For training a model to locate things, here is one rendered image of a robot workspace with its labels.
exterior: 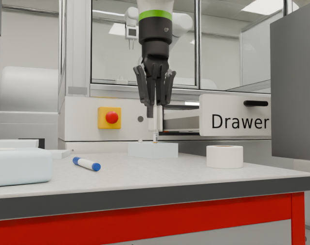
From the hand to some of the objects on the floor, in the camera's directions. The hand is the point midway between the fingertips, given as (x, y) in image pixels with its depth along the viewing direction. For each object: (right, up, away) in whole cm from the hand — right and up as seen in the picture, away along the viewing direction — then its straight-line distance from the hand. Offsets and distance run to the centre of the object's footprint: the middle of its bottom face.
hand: (155, 118), depth 76 cm
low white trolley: (-13, -86, -16) cm, 88 cm away
